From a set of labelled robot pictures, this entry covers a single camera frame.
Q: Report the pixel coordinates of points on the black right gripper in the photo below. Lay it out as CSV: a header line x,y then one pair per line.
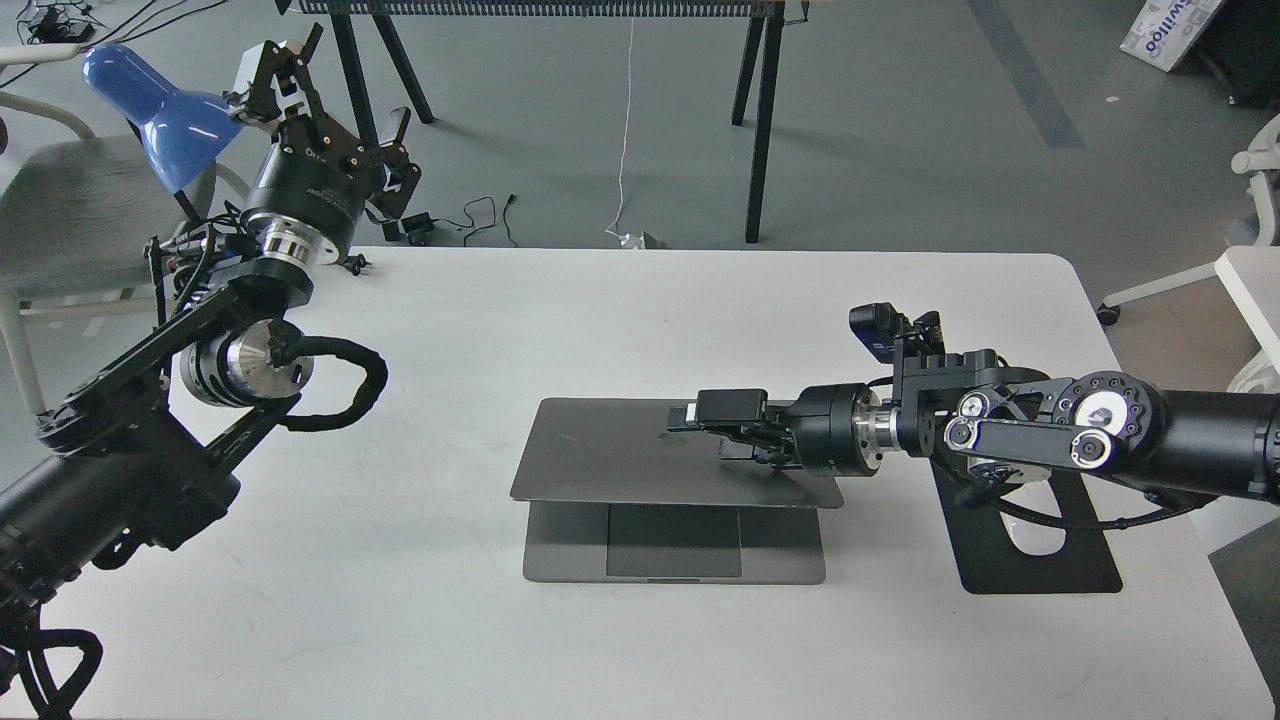
x,y
836,431

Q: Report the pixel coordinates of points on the white office chair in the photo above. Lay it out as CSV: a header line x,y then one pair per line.
x,y
1248,272

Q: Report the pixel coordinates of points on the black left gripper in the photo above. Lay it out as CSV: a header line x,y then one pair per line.
x,y
319,178

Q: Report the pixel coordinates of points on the white cardboard box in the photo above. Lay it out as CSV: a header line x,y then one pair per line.
x,y
1164,31

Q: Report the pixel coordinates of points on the black mouse pad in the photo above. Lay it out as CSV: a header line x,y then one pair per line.
x,y
998,555

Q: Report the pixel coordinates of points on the grey chair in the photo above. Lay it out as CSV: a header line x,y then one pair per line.
x,y
77,218

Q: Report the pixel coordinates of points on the grey laptop notebook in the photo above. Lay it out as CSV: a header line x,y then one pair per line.
x,y
616,497

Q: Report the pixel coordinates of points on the white computer mouse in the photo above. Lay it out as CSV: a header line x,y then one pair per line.
x,y
1031,538

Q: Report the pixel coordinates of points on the black legged background table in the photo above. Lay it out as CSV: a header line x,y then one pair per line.
x,y
574,59

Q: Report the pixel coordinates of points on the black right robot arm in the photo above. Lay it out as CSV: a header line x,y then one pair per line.
x,y
991,426

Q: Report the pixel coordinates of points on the blue desk lamp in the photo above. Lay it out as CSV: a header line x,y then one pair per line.
x,y
182,132

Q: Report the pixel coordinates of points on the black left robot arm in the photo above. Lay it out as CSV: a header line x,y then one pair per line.
x,y
144,451

